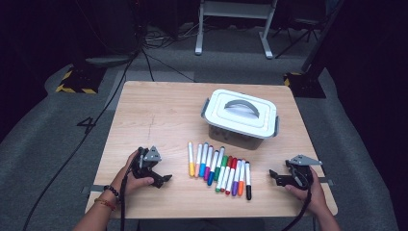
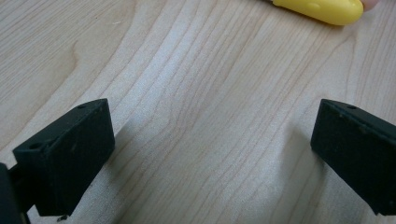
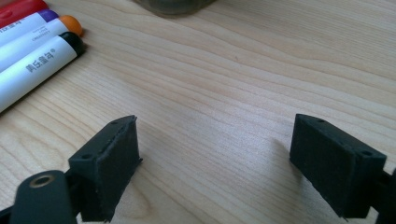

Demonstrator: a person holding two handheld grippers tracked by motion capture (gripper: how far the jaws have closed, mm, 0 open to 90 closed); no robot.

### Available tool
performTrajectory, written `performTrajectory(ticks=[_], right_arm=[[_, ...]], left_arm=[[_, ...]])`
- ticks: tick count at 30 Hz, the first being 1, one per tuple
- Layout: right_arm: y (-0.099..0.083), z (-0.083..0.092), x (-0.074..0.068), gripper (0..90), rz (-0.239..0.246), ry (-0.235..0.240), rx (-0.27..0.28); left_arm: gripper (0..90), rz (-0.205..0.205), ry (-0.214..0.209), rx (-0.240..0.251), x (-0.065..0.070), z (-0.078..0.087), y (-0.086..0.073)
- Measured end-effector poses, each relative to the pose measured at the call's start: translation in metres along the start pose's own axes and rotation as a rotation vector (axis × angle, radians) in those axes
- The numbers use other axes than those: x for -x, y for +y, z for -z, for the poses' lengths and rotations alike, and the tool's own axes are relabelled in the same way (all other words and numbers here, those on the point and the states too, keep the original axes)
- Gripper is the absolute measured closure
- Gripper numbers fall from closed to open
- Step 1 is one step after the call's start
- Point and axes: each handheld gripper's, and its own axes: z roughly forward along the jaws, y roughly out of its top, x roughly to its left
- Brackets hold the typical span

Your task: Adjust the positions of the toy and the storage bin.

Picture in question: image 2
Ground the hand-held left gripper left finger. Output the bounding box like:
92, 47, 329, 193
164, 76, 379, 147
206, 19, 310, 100
12, 98, 116, 217

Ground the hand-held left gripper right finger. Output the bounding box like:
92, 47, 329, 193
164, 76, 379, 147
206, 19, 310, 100
310, 98, 396, 216

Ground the yellow marker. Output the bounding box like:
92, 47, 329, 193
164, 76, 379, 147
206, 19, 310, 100
272, 0, 364, 26

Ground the pink marker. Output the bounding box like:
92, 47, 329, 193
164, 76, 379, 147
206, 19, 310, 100
362, 0, 380, 12

